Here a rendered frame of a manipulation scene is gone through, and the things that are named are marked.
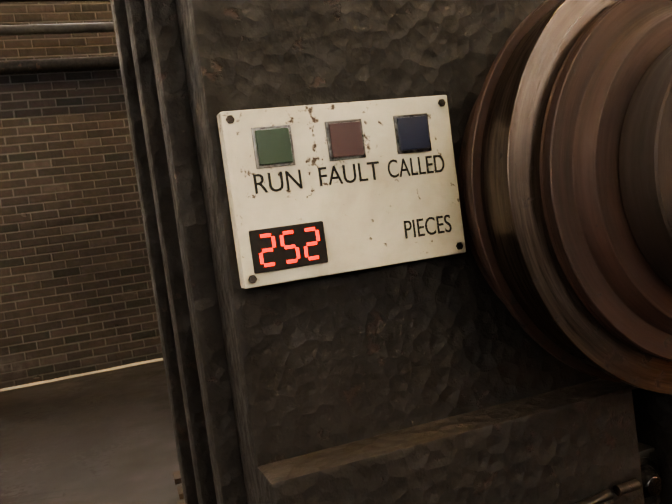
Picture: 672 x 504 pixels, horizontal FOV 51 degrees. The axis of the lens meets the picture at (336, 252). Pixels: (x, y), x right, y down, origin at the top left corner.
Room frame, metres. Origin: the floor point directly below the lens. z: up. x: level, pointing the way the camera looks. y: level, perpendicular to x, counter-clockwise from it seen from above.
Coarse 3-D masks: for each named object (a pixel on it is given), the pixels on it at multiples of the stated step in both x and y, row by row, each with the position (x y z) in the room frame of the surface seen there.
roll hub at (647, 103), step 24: (648, 72) 0.67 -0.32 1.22; (648, 96) 0.64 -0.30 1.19; (624, 120) 0.66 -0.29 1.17; (648, 120) 0.63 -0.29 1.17; (624, 144) 0.65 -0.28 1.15; (648, 144) 0.62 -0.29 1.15; (624, 168) 0.65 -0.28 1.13; (648, 168) 0.62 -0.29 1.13; (624, 192) 0.65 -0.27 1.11; (648, 192) 0.62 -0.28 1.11; (648, 216) 0.63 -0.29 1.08; (648, 240) 0.64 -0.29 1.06
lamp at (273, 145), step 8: (280, 128) 0.72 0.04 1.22; (288, 128) 0.72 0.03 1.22; (256, 136) 0.71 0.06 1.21; (264, 136) 0.71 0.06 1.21; (272, 136) 0.72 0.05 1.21; (280, 136) 0.72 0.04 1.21; (288, 136) 0.72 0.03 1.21; (256, 144) 0.71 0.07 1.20; (264, 144) 0.71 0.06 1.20; (272, 144) 0.72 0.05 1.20; (280, 144) 0.72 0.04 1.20; (288, 144) 0.72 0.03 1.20; (264, 152) 0.71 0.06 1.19; (272, 152) 0.72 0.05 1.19; (280, 152) 0.72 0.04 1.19; (288, 152) 0.72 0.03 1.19; (264, 160) 0.71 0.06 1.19; (272, 160) 0.72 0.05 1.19; (280, 160) 0.72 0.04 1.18; (288, 160) 0.72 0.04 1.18
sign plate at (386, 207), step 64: (256, 128) 0.71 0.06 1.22; (320, 128) 0.74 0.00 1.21; (384, 128) 0.77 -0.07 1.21; (448, 128) 0.79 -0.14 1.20; (256, 192) 0.71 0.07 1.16; (320, 192) 0.74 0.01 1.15; (384, 192) 0.76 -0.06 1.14; (448, 192) 0.79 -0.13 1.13; (256, 256) 0.71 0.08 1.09; (320, 256) 0.73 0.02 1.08; (384, 256) 0.76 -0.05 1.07
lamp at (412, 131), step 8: (400, 120) 0.77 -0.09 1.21; (408, 120) 0.77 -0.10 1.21; (416, 120) 0.77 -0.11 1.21; (424, 120) 0.78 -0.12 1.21; (400, 128) 0.77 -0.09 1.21; (408, 128) 0.77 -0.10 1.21; (416, 128) 0.77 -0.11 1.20; (424, 128) 0.78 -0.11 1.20; (400, 136) 0.77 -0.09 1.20; (408, 136) 0.77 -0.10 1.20; (416, 136) 0.77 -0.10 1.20; (424, 136) 0.78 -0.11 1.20; (400, 144) 0.77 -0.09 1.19; (408, 144) 0.77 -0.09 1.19; (416, 144) 0.77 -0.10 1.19; (424, 144) 0.78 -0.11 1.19
